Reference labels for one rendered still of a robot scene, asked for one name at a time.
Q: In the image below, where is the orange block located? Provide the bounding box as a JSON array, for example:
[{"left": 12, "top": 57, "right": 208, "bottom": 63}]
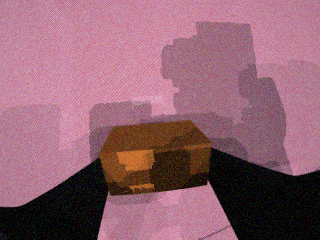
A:
[{"left": 99, "top": 120, "right": 212, "bottom": 196}]

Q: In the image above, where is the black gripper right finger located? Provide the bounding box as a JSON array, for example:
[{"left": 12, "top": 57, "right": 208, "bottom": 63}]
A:
[{"left": 208, "top": 148, "right": 320, "bottom": 240}]

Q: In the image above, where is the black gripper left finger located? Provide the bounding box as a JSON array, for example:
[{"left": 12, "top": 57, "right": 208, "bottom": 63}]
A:
[{"left": 0, "top": 157, "right": 109, "bottom": 240}]

